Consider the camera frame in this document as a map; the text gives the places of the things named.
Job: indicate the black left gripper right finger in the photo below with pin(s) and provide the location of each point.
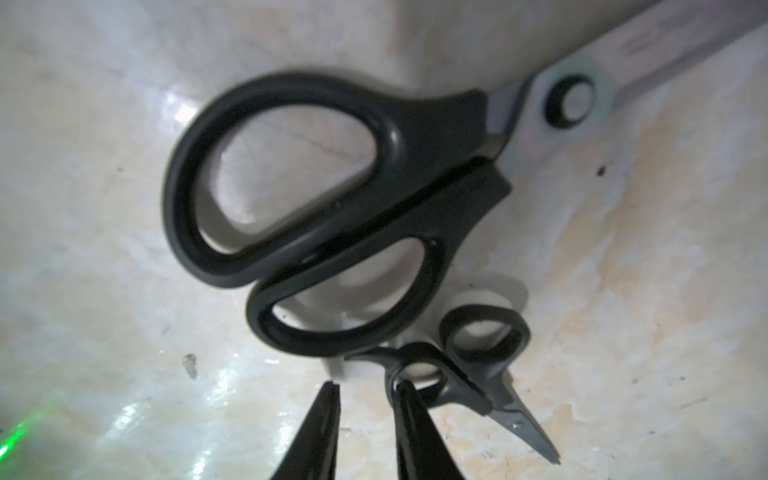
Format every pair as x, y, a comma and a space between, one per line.
421, 452

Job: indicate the black scissors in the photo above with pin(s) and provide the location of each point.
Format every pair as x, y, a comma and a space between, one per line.
441, 164

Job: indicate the black scissors pointing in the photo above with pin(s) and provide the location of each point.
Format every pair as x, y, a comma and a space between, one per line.
475, 378

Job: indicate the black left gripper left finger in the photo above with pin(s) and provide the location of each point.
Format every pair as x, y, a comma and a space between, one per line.
313, 451

